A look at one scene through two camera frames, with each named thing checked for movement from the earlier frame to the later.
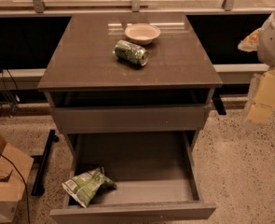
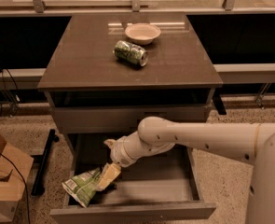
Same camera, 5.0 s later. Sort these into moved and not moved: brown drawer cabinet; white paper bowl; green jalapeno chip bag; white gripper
Moved: white gripper
Not moved: green jalapeno chip bag; white paper bowl; brown drawer cabinet
